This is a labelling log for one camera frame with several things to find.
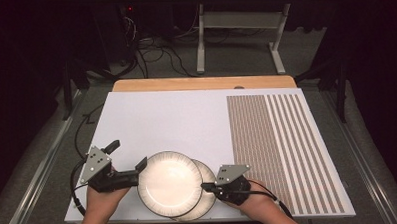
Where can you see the aluminium rail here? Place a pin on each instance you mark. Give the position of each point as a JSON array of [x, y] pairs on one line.
[[365, 159], [38, 177]]

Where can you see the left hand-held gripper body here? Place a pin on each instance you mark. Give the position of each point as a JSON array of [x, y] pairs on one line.
[[96, 162]]

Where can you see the person's left hand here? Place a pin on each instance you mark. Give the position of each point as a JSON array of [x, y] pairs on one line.
[[101, 202]]

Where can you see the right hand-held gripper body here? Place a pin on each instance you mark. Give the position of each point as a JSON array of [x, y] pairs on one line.
[[230, 172]]

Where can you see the brown striped woven placemat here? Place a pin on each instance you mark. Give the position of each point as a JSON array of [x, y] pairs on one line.
[[281, 139]]

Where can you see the white metal stand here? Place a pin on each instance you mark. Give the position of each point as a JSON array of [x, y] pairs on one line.
[[240, 20]]

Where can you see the person's right hand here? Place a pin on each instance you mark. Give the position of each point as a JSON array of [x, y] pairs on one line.
[[259, 201]]

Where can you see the black stand leg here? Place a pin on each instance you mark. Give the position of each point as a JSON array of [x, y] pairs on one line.
[[340, 83], [67, 90]]

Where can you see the white plate with grey rim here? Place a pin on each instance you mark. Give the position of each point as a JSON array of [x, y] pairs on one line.
[[170, 183], [207, 173]]

